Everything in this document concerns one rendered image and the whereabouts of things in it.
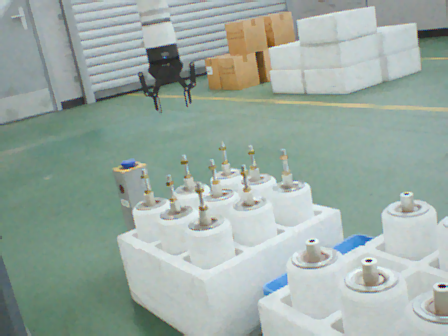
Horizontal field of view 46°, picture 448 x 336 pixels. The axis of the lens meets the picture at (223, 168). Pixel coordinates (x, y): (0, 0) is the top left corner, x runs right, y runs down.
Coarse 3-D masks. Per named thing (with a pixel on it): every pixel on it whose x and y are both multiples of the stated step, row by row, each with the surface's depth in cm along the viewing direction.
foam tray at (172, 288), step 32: (320, 224) 119; (128, 256) 130; (160, 256) 116; (256, 256) 109; (288, 256) 114; (160, 288) 120; (192, 288) 107; (224, 288) 105; (256, 288) 110; (192, 320) 111; (224, 320) 106; (256, 320) 111
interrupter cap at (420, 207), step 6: (390, 204) 101; (396, 204) 100; (414, 204) 99; (420, 204) 98; (426, 204) 98; (390, 210) 98; (396, 210) 98; (414, 210) 97; (420, 210) 96; (426, 210) 95; (396, 216) 96; (402, 216) 95; (408, 216) 95; (414, 216) 94
